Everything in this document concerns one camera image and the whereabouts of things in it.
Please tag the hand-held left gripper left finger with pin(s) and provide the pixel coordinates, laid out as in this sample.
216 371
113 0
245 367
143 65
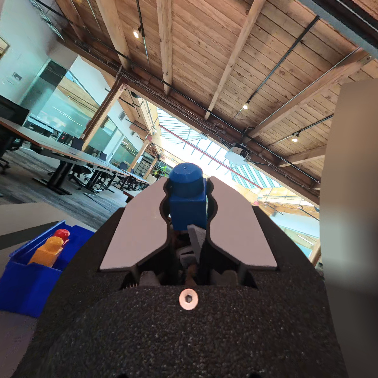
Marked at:
135 233

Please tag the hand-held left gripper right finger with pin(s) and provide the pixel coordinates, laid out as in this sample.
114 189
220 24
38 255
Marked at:
239 230

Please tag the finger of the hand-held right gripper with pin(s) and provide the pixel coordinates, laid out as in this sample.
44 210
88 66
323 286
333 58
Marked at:
188 260
197 239

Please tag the blue mega block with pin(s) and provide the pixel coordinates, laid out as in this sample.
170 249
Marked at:
189 203

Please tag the red mega block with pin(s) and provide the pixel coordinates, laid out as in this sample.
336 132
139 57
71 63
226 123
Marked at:
62 234

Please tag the orange mega block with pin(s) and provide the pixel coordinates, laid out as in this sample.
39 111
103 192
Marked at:
47 254

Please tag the blue plastic bin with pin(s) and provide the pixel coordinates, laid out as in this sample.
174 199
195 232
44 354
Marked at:
26 283

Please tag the white ceiling projector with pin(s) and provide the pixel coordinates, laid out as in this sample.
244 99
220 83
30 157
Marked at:
237 153

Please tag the black office chair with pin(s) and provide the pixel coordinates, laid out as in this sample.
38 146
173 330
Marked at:
79 171

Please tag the ceiling track spotlight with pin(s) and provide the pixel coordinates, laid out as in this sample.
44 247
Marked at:
136 33
245 105
295 138

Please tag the grey office desk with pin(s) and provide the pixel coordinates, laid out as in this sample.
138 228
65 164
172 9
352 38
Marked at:
53 144

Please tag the wooden post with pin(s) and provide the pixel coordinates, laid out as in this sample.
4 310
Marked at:
100 118

